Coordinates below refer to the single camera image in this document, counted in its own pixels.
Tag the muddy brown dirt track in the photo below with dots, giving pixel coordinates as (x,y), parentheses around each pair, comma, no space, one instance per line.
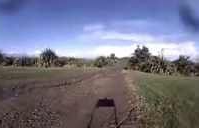
(87,90)

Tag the clump of flax and trees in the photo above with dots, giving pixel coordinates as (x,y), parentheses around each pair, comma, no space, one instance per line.
(143,61)

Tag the row of flax bushes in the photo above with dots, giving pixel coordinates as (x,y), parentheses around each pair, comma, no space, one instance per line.
(48,58)

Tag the green grass field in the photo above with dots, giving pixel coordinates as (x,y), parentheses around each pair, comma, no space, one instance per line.
(180,93)
(37,71)

